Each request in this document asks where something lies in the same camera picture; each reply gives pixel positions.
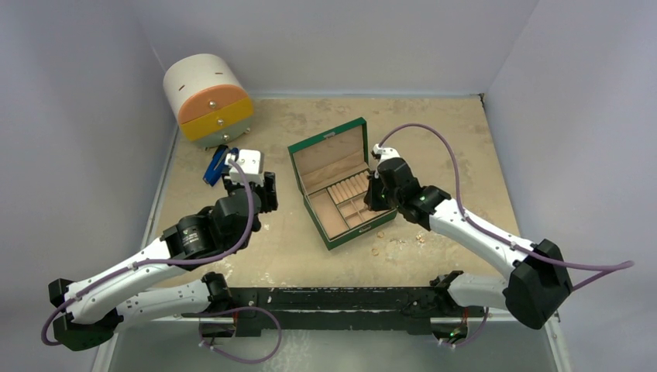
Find beige removable jewelry tray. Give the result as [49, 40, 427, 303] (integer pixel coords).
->
[327, 170, 383, 228]

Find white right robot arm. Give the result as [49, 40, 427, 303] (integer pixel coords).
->
[365, 155, 573, 329]

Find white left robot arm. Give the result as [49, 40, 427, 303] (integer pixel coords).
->
[40, 171, 278, 351]

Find green jewelry box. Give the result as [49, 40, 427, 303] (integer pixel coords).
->
[287, 117, 397, 250]

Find blue hand tool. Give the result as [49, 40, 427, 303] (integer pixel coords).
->
[202, 145, 239, 187]

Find white round drawer cabinet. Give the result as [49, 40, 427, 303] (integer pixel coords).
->
[163, 53, 254, 148]

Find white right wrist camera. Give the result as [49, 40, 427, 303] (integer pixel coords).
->
[371, 143, 401, 164]

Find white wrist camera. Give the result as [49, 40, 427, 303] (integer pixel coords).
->
[223, 149, 264, 186]
[371, 143, 401, 164]

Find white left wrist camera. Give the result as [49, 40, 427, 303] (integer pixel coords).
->
[223, 149, 264, 186]

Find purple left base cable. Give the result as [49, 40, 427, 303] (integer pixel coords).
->
[197, 304, 285, 365]

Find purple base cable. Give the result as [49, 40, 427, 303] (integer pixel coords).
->
[437, 308, 489, 350]
[197, 304, 285, 365]

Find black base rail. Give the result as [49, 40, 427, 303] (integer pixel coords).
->
[200, 287, 484, 337]

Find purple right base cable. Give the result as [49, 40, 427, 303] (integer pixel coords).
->
[437, 308, 489, 350]

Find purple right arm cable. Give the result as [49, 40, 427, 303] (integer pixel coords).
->
[378, 123, 635, 294]

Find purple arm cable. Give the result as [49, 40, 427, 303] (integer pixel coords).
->
[40, 161, 255, 346]
[378, 123, 635, 294]

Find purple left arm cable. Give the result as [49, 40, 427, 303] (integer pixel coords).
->
[40, 161, 255, 346]

